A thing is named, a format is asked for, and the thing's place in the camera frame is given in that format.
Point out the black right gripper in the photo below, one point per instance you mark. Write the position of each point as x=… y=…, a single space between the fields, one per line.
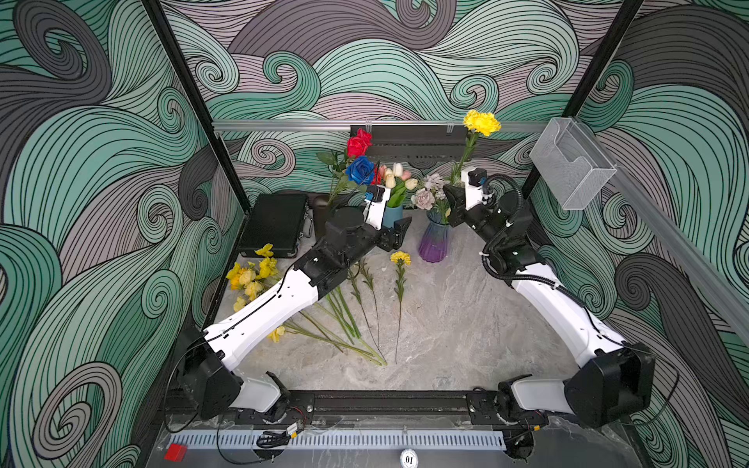
x=458 y=211

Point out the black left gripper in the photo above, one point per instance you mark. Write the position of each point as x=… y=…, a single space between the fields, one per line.
x=390 y=237

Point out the teal ceramic vase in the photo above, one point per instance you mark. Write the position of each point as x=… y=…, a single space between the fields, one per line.
x=391 y=215

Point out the yellow carnation stem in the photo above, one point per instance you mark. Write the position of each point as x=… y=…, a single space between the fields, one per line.
x=401 y=260
x=368 y=280
x=352 y=276
x=477 y=124

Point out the purple glass vase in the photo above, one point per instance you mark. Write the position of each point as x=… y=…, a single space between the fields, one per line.
x=435 y=241

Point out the black cylindrical vase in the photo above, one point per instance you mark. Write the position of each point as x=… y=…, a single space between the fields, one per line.
x=323 y=209

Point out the yellow ranunculus stem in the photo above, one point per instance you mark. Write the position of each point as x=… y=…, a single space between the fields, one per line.
x=336 y=326

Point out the pale yellow blossom spray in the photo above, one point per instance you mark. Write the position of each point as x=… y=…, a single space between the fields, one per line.
x=251 y=280

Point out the yellow flower bunch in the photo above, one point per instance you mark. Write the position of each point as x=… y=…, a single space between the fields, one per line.
x=326 y=336

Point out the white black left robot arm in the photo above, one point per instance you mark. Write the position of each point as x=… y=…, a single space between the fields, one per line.
x=206 y=369

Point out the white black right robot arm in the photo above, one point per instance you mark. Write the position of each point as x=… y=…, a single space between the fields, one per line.
x=614 y=378

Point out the yellow tulip bouquet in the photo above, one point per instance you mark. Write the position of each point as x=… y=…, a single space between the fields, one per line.
x=399 y=180

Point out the yellow carnation bouquet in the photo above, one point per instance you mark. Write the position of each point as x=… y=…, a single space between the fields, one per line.
x=431 y=197

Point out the red rose stem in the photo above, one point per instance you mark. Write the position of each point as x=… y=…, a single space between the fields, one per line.
x=337 y=162

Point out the blue rose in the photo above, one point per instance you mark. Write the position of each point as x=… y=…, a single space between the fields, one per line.
x=361 y=171

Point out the black hanging tray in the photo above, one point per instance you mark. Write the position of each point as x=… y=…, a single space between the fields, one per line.
x=419 y=145

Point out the black ribbed hard case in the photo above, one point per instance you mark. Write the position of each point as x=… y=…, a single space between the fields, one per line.
x=276 y=219

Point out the red small block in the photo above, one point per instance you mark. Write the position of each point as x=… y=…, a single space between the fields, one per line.
x=175 y=453

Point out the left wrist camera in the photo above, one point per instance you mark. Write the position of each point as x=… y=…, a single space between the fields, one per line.
x=376 y=198

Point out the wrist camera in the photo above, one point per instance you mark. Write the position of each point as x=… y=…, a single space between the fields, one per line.
x=376 y=198
x=473 y=180

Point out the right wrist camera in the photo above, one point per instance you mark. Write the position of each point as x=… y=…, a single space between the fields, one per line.
x=473 y=180

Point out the clear acrylic wall box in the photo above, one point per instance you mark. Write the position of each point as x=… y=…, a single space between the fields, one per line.
x=573 y=163

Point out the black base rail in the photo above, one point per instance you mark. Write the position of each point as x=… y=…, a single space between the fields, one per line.
x=324 y=408

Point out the white slotted cable duct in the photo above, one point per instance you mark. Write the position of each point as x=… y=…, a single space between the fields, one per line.
x=349 y=439

